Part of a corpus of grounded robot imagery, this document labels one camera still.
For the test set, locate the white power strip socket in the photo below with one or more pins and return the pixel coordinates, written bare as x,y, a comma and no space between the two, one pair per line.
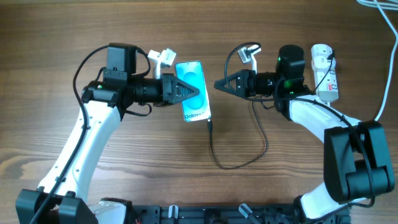
323,66

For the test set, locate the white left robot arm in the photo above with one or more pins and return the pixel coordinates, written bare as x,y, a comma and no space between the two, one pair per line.
62,194

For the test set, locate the teal Galaxy smartphone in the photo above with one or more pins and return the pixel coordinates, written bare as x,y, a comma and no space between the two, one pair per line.
198,107

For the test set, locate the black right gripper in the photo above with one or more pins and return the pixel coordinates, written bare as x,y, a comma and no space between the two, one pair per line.
245,83

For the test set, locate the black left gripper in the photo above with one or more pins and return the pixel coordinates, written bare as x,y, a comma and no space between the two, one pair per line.
168,93

